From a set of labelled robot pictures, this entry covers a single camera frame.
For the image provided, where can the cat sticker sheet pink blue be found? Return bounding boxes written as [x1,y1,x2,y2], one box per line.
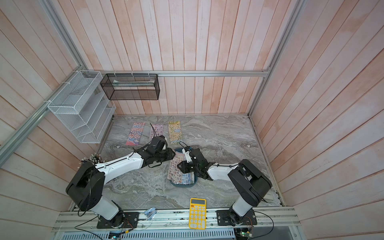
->
[126,122,145,146]

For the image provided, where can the yellow green sticker sheet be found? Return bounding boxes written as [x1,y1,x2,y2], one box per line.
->
[168,121,183,145]

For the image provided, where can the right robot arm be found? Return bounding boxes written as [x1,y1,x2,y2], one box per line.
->
[178,147,272,227]

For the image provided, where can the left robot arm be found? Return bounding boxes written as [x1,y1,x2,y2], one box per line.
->
[66,136,176,228]

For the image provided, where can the bottom sticker sheet in tray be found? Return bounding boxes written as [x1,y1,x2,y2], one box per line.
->
[167,151,195,186]

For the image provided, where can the yellow calculator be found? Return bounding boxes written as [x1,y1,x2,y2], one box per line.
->
[189,198,207,230]

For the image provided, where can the blue stapler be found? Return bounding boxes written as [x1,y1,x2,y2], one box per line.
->
[144,207,158,220]

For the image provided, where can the pencil holder with pencils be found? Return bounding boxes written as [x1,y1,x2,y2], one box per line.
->
[81,153,105,165]

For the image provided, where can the black mesh basket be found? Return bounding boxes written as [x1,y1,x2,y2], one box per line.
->
[101,73,160,101]

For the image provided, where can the green circuit board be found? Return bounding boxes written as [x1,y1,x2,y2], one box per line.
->
[234,228,253,240]

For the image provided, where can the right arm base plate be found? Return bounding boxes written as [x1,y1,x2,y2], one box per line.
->
[216,209,257,227]

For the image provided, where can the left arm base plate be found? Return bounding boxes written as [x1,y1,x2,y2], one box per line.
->
[97,212,139,229]

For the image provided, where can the white vented cable duct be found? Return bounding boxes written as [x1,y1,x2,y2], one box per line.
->
[56,228,236,240]

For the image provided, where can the white wire mesh shelf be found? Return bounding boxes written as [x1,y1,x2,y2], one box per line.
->
[48,71,116,144]

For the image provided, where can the aluminium front rail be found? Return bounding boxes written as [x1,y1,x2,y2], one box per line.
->
[52,207,301,232]

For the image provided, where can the aluminium wall rail left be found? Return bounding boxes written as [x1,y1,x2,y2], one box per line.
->
[1,65,85,167]

